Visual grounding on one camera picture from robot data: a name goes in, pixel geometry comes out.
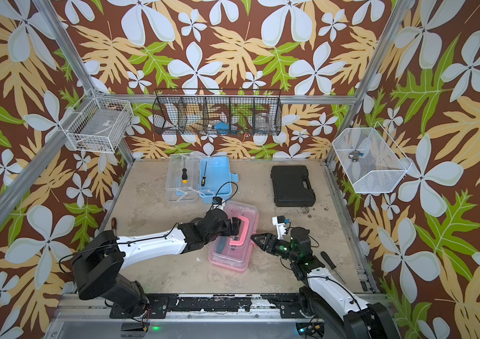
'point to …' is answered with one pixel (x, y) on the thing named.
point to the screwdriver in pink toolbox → (220, 244)
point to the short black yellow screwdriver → (184, 174)
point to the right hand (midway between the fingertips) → (253, 239)
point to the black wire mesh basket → (217, 111)
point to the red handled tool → (114, 223)
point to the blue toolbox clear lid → (175, 191)
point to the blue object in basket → (222, 128)
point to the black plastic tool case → (291, 186)
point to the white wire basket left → (97, 124)
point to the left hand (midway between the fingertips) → (234, 221)
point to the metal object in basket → (354, 155)
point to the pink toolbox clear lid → (234, 251)
